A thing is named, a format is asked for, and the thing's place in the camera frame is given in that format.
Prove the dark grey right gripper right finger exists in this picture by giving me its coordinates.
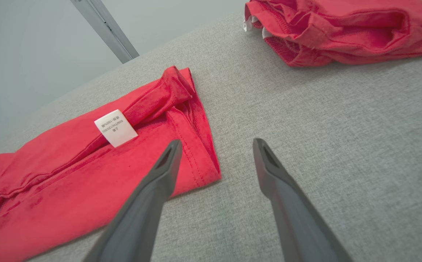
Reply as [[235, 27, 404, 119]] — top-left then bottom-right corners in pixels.
[[252, 138, 353, 262]]

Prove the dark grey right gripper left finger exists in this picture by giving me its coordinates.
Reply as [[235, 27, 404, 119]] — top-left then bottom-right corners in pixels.
[[83, 139, 183, 262]]

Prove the red white jersey top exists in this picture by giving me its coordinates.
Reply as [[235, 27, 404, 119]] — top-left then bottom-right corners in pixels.
[[0, 65, 222, 262]]

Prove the red shorts white stripe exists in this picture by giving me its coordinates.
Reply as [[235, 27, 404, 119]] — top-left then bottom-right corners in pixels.
[[244, 0, 422, 68]]

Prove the grey fabric sofa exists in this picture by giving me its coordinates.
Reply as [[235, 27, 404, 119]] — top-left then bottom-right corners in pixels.
[[0, 0, 422, 262]]

